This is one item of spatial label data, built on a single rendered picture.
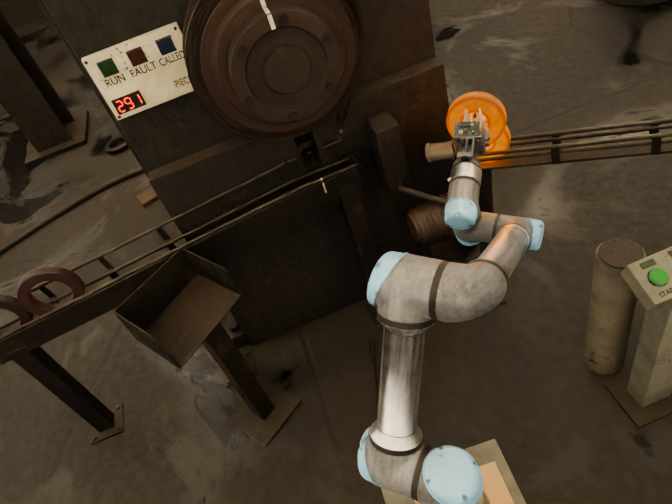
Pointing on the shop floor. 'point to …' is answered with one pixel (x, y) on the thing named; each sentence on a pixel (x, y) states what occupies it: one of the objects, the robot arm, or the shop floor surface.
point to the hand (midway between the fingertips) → (475, 113)
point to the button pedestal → (649, 347)
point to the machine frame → (415, 45)
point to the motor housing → (431, 230)
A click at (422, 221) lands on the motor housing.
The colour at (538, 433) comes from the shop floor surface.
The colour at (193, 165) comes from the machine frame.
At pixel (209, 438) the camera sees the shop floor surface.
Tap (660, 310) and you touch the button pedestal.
